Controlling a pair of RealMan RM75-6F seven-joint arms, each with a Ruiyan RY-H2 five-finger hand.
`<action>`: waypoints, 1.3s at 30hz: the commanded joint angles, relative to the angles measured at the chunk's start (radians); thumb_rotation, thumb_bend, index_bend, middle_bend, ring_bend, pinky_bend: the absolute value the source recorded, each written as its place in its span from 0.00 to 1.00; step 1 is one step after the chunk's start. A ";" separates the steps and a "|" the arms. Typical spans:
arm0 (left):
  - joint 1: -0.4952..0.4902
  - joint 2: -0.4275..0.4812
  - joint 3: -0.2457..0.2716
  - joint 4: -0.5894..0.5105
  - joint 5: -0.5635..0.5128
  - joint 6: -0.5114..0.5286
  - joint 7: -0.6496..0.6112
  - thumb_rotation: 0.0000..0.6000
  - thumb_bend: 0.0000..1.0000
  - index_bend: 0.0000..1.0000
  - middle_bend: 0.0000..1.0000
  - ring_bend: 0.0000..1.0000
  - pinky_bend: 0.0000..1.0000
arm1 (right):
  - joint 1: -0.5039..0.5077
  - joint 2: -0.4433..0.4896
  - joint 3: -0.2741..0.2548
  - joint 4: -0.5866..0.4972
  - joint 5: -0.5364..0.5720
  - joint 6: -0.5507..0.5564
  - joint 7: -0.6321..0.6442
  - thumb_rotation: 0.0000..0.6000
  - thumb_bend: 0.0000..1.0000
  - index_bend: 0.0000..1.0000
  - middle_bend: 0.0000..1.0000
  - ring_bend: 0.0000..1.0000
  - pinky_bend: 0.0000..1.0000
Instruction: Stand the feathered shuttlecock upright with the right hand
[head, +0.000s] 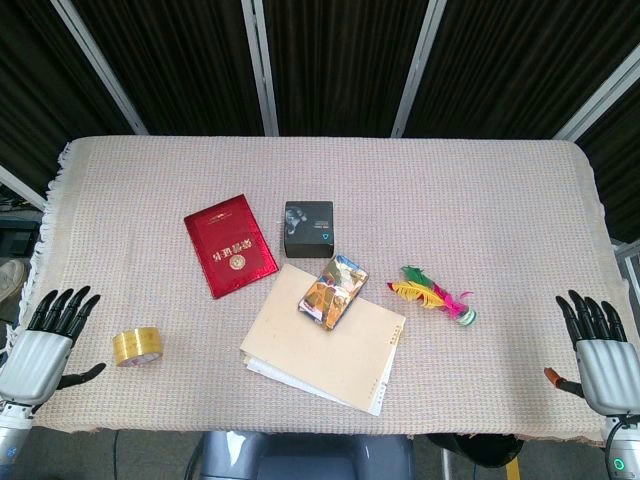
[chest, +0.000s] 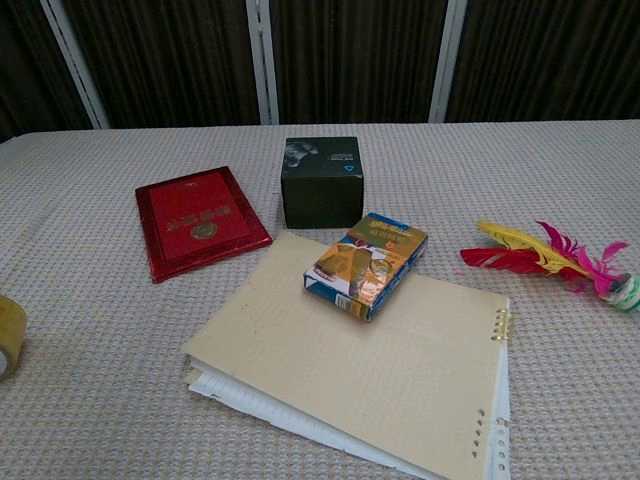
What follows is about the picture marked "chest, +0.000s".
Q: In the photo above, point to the black cardboard box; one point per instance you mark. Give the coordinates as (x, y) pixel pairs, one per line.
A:
(322, 197)

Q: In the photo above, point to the beige loose-leaf notebook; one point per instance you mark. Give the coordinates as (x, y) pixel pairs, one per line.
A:
(350, 370)

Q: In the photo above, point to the colourful feather shuttlecock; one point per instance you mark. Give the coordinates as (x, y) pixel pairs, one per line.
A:
(555, 257)

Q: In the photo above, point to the red certificate booklet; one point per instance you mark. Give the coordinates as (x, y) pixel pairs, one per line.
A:
(197, 222)

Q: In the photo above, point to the white partition frame post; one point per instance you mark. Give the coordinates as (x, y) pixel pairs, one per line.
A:
(264, 60)
(75, 65)
(447, 60)

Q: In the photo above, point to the clear packing tape roll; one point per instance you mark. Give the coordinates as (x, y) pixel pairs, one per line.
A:
(9, 337)

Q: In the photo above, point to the blue and yellow card pack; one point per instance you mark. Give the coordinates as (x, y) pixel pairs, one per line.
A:
(365, 265)

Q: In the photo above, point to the beige woven tablecloth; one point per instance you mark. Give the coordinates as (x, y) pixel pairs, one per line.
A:
(100, 350)

